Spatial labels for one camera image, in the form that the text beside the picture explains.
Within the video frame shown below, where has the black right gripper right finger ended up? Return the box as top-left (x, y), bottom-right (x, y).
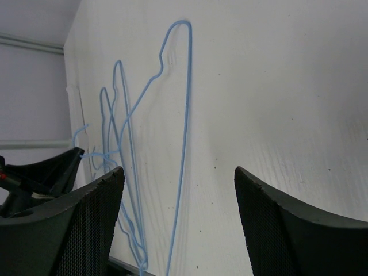
top-left (234, 167), bottom-right (367, 275)

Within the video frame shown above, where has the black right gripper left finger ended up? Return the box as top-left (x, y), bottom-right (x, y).
top-left (1, 167), bottom-right (125, 275)

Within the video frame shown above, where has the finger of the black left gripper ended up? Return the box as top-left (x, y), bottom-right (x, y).
top-left (0, 147), bottom-right (86, 219)

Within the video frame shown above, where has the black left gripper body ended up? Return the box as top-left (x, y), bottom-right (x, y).
top-left (1, 156), bottom-right (34, 197)

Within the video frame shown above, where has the blue wire hanger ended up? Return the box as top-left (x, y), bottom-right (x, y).
top-left (99, 87), bottom-right (148, 275)
top-left (73, 20), bottom-right (193, 276)
top-left (110, 60), bottom-right (148, 275)

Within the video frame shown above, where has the grey clothes rack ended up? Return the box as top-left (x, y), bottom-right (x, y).
top-left (1, 85), bottom-right (84, 150)

